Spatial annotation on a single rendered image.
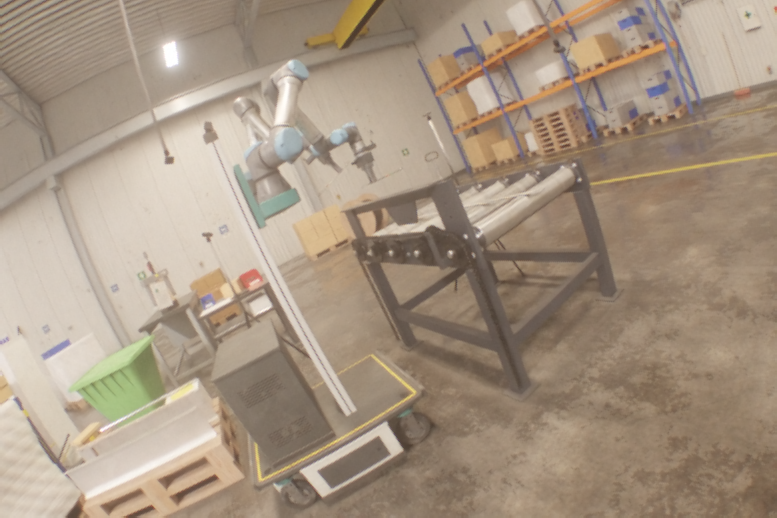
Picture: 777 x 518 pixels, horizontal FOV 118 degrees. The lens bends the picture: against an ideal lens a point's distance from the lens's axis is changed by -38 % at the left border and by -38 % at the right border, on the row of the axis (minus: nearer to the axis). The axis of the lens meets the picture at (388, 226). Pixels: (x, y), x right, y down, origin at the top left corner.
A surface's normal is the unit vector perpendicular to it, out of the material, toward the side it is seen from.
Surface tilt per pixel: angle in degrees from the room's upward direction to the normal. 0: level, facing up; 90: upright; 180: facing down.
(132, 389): 106
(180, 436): 90
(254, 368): 90
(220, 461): 90
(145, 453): 90
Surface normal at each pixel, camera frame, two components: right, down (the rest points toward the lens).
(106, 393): 0.41, 0.25
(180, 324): 0.43, -0.06
